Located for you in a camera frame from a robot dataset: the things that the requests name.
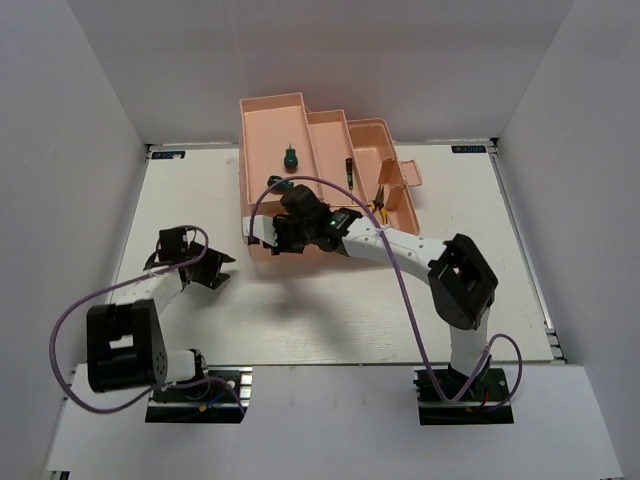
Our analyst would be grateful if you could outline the green orange handled screwdriver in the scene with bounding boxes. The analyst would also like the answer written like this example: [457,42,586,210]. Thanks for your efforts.
[267,175,294,194]

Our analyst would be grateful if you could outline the stubby green screwdriver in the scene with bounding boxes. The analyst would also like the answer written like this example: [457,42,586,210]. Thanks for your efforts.
[283,144,299,172]

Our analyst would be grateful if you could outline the pink plastic toolbox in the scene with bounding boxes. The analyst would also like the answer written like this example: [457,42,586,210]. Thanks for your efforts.
[239,93,423,234]

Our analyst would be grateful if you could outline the black green precision screwdriver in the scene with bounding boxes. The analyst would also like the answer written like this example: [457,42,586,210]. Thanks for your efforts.
[345,157,354,192]

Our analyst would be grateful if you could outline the yellow long nose pliers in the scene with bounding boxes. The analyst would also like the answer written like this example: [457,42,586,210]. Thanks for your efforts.
[370,185,389,225]

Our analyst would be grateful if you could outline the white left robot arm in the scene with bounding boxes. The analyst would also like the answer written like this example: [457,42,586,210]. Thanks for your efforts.
[86,226,235,399]

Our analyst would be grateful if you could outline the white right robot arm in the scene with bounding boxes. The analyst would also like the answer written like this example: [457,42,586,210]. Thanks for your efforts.
[242,185,498,399]

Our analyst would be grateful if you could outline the left blue table sticker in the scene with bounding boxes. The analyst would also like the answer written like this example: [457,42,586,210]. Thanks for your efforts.
[151,151,186,160]

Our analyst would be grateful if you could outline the black blue lock sticker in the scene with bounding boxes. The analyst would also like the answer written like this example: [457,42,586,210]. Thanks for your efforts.
[451,145,487,154]

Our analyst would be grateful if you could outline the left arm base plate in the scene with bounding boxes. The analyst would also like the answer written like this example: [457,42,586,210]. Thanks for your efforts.
[145,367,253,425]

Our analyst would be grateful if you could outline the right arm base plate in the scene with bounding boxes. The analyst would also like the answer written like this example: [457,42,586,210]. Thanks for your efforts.
[413,367,514,426]

